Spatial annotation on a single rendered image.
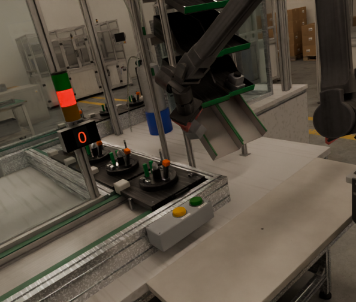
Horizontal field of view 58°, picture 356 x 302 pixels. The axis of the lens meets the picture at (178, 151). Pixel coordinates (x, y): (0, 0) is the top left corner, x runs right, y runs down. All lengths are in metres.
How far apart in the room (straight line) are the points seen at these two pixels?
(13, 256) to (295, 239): 0.84
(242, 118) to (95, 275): 0.85
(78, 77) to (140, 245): 9.50
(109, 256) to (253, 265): 0.39
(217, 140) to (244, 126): 0.17
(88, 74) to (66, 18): 2.60
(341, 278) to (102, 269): 1.53
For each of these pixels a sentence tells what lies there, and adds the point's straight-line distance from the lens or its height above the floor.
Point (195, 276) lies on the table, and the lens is 0.92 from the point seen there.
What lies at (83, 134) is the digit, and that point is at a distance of 1.11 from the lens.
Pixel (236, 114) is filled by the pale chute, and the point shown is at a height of 1.09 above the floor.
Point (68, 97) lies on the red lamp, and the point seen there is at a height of 1.34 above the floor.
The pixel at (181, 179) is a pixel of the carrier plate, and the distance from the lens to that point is 1.17.
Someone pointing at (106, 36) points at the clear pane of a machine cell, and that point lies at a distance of 10.80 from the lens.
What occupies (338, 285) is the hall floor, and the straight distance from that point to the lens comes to 2.13.
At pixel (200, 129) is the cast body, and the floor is 1.14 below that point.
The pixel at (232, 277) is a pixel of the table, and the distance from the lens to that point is 0.90.
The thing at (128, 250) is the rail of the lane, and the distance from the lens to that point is 0.97.
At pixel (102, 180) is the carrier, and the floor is 0.97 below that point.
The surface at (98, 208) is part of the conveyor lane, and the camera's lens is 1.19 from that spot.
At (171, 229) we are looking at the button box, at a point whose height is 0.96.
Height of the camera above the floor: 1.47
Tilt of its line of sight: 20 degrees down
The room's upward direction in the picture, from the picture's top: 12 degrees counter-clockwise
